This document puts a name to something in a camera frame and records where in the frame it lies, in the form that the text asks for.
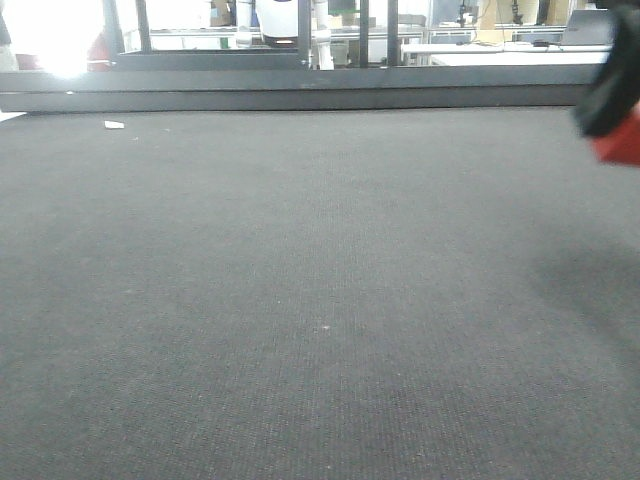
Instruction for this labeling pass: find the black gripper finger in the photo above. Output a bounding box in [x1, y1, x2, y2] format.
[573, 3, 639, 138]

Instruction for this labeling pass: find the white work table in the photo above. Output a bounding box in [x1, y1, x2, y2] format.
[401, 43, 611, 67]

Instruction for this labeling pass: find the black metal frame rack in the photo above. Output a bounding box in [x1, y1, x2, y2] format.
[1, 2, 600, 113]

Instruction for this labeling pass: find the small white paper scrap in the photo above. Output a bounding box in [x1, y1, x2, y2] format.
[104, 120, 125, 130]

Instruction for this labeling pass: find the white humanoid robot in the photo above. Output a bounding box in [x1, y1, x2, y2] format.
[235, 1, 334, 70]

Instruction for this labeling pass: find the red bag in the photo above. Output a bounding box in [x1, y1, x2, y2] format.
[86, 26, 112, 72]

